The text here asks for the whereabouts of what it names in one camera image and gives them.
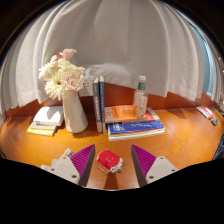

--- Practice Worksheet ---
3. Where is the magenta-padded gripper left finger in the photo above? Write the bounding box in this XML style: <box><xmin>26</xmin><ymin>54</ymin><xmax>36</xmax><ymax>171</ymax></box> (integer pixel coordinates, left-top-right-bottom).
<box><xmin>49</xmin><ymin>143</ymin><xmax>97</xmax><ymax>188</ymax></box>

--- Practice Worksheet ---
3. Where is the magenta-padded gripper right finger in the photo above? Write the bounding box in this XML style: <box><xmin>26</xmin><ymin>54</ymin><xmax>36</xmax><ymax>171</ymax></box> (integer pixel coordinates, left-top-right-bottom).
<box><xmin>130</xmin><ymin>143</ymin><xmax>179</xmax><ymax>189</ymax></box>

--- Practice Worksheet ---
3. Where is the white and red charger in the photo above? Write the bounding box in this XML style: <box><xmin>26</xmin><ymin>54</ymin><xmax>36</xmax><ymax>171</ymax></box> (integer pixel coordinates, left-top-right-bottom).
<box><xmin>95</xmin><ymin>148</ymin><xmax>124</xmax><ymax>175</ymax></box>

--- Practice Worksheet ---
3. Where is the white book under blue book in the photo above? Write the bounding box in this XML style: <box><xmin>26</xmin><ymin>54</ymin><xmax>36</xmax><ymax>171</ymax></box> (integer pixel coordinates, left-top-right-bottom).
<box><xmin>107</xmin><ymin>127</ymin><xmax>167</xmax><ymax>142</ymax></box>

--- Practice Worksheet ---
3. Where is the yellow flat book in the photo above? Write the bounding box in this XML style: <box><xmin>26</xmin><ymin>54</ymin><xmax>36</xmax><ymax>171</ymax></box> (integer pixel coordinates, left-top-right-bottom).
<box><xmin>26</xmin><ymin>126</ymin><xmax>57</xmax><ymax>137</ymax></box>

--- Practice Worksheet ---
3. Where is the blue flat book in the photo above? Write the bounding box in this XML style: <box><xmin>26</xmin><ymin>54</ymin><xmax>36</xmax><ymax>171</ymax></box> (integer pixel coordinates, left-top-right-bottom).
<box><xmin>107</xmin><ymin>120</ymin><xmax>166</xmax><ymax>136</ymax></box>

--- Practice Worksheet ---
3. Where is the cream flat book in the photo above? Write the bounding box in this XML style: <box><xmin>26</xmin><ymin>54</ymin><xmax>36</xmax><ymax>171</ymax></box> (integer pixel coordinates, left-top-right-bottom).
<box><xmin>29</xmin><ymin>121</ymin><xmax>58</xmax><ymax>132</ymax></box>

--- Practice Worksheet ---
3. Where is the red flat book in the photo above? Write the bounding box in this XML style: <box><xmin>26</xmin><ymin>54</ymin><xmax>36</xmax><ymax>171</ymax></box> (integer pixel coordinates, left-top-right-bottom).
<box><xmin>121</xmin><ymin>106</ymin><xmax>161</xmax><ymax>124</ymax></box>

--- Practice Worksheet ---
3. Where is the white ceramic vase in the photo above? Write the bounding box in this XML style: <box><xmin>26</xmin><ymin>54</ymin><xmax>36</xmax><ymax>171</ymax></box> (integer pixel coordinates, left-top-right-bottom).
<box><xmin>61</xmin><ymin>89</ymin><xmax>90</xmax><ymax>135</ymax></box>

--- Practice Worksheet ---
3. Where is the white flat book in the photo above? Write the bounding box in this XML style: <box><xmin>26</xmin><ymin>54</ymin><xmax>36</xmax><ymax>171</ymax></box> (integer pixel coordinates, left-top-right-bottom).
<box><xmin>32</xmin><ymin>105</ymin><xmax>65</xmax><ymax>127</ymax></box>

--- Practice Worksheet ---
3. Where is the dark chair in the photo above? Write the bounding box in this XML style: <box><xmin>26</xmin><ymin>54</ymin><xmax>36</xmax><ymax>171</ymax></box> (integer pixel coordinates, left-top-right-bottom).
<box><xmin>212</xmin><ymin>133</ymin><xmax>224</xmax><ymax>162</ymax></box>

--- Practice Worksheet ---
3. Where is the orange flat book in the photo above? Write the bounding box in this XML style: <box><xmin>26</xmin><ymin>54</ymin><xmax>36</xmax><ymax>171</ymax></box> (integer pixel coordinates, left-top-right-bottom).
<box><xmin>103</xmin><ymin>104</ymin><xmax>148</xmax><ymax>124</ymax></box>

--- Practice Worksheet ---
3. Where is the clear plastic bottle green label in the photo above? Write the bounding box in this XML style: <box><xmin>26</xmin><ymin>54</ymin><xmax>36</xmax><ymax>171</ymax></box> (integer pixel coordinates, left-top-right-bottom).
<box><xmin>132</xmin><ymin>75</ymin><xmax>150</xmax><ymax>118</ymax></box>

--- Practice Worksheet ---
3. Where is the red and white booklet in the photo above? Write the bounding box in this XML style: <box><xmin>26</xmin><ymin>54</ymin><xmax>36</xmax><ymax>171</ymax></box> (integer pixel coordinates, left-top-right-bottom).
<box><xmin>195</xmin><ymin>105</ymin><xmax>215</xmax><ymax>120</ymax></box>

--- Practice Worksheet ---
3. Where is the blue upright book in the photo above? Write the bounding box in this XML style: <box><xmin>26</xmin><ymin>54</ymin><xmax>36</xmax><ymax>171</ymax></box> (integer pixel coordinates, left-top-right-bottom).
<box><xmin>99</xmin><ymin>75</ymin><xmax>108</xmax><ymax>134</ymax></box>

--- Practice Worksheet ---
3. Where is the white and pink flower bouquet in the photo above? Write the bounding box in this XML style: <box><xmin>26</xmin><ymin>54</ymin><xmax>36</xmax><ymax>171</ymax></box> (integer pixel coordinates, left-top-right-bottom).
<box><xmin>37</xmin><ymin>48</ymin><xmax>87</xmax><ymax>102</ymax></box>

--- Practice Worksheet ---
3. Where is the blue-grey curtain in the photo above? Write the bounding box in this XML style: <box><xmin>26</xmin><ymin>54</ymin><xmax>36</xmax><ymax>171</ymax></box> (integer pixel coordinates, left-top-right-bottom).
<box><xmin>191</xmin><ymin>24</ymin><xmax>216</xmax><ymax>98</ymax></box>

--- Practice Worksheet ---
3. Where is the white curtain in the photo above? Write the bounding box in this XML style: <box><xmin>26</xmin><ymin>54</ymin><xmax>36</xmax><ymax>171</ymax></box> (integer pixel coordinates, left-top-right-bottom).
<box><xmin>0</xmin><ymin>0</ymin><xmax>224</xmax><ymax>116</ymax></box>

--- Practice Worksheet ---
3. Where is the white wall socket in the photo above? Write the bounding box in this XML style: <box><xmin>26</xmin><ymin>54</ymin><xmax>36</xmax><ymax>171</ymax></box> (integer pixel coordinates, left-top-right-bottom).
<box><xmin>79</xmin><ymin>78</ymin><xmax>95</xmax><ymax>98</ymax></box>

